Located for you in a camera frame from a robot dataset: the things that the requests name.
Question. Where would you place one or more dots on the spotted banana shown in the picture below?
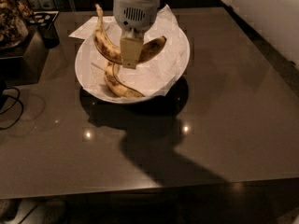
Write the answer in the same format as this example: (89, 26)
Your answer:
(113, 83)
(112, 52)

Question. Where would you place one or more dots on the white bowl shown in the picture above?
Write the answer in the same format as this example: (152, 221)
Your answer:
(174, 66)

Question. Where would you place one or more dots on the white object under table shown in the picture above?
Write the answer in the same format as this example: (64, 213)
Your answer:
(33, 211)

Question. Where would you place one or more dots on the dark box stand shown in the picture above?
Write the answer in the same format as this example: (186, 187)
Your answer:
(24, 64)

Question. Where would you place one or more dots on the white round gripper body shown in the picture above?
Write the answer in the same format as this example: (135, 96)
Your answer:
(136, 13)

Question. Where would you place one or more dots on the cream flat gripper finger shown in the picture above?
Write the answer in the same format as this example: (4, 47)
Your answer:
(131, 48)

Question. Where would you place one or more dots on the white paper sheet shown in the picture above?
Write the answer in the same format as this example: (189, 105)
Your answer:
(155, 72)

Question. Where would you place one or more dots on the glass jar with snacks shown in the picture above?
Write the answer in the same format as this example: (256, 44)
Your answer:
(13, 29)

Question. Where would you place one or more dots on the dark cup with utensils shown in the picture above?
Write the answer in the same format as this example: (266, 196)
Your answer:
(45, 23)

